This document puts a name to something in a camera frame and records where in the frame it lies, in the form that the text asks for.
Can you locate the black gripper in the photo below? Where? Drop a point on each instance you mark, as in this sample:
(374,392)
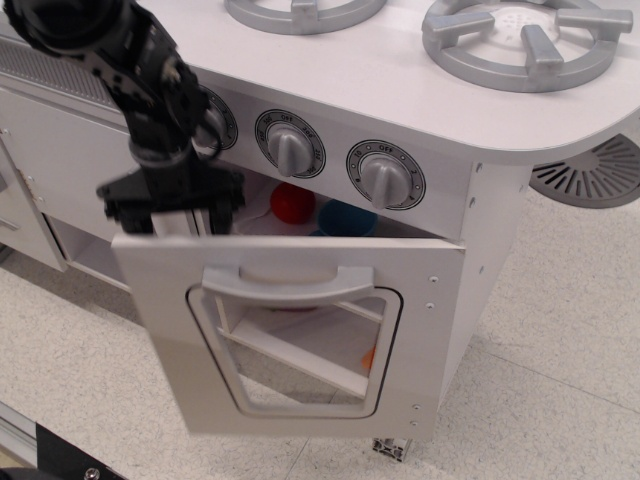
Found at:
(167,182)

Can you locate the white oven door with window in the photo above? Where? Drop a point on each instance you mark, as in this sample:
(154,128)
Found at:
(398,335)

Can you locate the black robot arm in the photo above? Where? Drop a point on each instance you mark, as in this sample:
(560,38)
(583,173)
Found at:
(167,111)

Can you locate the white oven shelf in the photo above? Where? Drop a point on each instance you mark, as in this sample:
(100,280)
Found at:
(254,336)

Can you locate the grey left control knob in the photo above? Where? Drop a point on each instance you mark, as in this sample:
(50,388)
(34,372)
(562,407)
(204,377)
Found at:
(212,128)

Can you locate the grey control knob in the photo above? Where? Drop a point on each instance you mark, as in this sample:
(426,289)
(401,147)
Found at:
(386,181)
(212,128)
(291,151)

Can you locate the red toy ball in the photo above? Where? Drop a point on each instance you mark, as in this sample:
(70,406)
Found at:
(292,204)

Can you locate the grey middle control knob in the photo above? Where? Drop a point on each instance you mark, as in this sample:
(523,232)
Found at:
(291,151)

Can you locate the blue toy bowl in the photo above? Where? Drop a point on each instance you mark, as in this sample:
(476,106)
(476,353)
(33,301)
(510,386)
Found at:
(339,219)

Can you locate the grey left burner grate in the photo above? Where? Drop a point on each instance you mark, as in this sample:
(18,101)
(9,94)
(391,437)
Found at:
(303,17)

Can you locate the white toy kitchen stove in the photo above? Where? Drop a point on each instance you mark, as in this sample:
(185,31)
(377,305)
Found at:
(371,89)

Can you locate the grey right control knob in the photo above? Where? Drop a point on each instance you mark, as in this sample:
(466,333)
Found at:
(386,181)

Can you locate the black plate with screw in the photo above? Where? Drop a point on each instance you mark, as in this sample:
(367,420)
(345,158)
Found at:
(63,460)

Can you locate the aluminium extrusion foot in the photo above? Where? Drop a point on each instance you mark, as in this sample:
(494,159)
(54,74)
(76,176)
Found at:
(394,448)

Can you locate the grey slotted round disc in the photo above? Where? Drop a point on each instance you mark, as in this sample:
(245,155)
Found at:
(606,176)

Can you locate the grey oven door handle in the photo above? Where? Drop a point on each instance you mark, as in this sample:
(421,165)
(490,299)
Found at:
(349,283)

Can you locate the aluminium rail at corner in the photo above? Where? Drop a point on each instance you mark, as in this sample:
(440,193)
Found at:
(18,436)

